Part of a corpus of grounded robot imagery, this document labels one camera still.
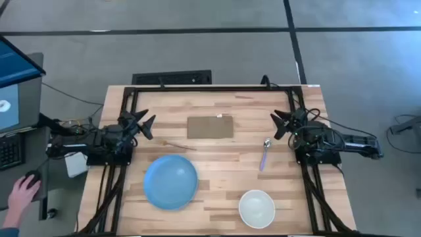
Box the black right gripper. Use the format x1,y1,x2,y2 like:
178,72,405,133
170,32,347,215
270,108,309,141

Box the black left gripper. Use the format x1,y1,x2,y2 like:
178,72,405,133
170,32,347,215
117,109,157,143

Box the wooden chopsticks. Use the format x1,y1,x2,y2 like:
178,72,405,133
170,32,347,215
160,140,197,151

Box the blue plate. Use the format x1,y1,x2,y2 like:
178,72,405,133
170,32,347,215
143,154,199,211

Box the white bowl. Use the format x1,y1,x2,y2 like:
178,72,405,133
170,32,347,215
238,189,276,230

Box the person's forearm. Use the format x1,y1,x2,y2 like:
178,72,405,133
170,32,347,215
0,215,21,237

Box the black floor vent grille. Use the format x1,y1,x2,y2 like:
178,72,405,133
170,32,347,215
131,69,213,86

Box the folded brown cloth napkin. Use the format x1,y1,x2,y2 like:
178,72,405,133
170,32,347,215
186,115,235,140

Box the white box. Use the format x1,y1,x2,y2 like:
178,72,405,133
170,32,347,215
64,151,89,179

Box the black computer mouse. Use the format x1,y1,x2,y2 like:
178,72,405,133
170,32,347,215
24,169,43,192

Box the grey-framed monitor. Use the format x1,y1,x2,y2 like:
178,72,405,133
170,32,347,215
0,76,43,134

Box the grey side desk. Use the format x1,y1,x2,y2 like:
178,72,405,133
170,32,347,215
0,52,51,221

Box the black keyboard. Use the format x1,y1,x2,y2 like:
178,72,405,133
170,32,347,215
0,133,26,171

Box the large black-framed monitor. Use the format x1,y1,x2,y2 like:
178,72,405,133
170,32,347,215
0,34,47,90

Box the person's hand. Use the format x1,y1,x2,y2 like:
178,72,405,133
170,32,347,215
7,174,42,228

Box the spoon with purple handle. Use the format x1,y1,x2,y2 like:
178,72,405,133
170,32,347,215
259,138,273,172

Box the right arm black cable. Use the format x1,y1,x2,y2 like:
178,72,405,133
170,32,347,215
304,107,378,140

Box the thin black floor cable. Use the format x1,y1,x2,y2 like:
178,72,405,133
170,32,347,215
41,82,105,107

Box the black cable bundle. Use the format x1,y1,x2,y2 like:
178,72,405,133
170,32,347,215
299,163,355,235
78,164,128,235

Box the grey stand with cables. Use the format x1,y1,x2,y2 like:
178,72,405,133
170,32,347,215
385,113,421,155

